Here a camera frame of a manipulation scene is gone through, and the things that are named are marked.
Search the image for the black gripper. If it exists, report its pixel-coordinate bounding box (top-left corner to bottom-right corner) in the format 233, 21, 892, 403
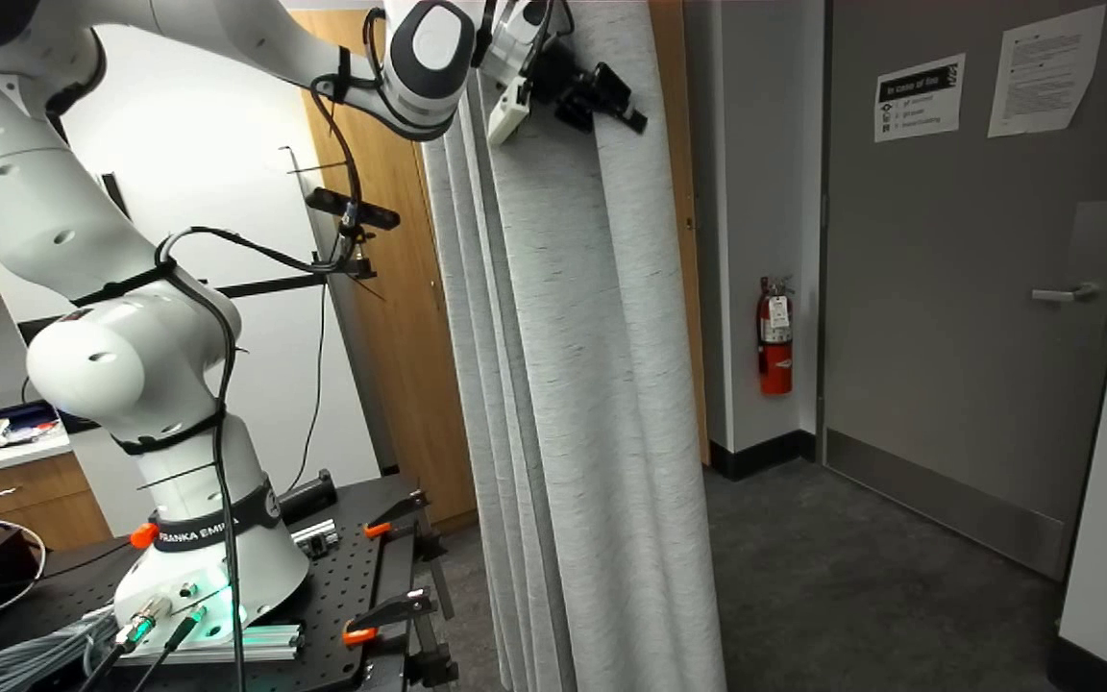
524, 36, 650, 137

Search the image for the thin hanging black cable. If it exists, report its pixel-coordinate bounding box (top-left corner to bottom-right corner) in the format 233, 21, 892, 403
286, 282, 334, 500

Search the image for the silver door handle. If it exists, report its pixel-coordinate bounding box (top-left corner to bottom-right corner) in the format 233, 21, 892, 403
1028, 282, 1107, 308

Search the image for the white paper notice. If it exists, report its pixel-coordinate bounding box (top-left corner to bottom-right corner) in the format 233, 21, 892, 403
984, 5, 1107, 142

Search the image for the black cylindrical camera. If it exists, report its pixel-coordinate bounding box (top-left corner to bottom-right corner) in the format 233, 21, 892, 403
305, 185, 404, 237

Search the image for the black-header paper sign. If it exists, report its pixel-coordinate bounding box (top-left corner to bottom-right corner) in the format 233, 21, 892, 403
867, 51, 970, 146

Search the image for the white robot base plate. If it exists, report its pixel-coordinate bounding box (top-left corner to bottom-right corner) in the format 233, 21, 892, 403
108, 563, 309, 670

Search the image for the grey cable bundle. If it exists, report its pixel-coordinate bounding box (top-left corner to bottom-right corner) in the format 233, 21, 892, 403
0, 608, 202, 692

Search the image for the white countertop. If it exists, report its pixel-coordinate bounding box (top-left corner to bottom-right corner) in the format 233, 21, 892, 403
0, 400, 76, 483

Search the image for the black baseboard strip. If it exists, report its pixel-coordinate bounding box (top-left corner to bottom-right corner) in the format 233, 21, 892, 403
706, 428, 828, 481

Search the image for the wooden drawer cabinet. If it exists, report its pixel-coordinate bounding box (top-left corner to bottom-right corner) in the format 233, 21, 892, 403
0, 454, 115, 559

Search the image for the black perforated breadboard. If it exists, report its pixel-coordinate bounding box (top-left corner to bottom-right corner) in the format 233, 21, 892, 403
0, 471, 457, 692

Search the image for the small black box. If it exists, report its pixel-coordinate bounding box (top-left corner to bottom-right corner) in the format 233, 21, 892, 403
278, 471, 343, 523

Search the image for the grey door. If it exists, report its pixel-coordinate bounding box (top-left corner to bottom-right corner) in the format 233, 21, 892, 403
820, 0, 1107, 586

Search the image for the red fire extinguisher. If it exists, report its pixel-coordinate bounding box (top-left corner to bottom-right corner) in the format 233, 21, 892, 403
752, 274, 801, 400

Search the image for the narrow wooden panel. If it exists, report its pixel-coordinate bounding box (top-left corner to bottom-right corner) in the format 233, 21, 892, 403
650, 0, 716, 471

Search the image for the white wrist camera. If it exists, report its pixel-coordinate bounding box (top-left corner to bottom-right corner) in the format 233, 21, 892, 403
484, 81, 542, 151

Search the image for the grey fabric curtain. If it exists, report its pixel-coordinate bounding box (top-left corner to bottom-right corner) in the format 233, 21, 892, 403
414, 0, 729, 692

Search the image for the orange-tipped black clamp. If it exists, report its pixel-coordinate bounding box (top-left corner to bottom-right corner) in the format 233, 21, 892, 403
340, 586, 443, 653
359, 483, 437, 545

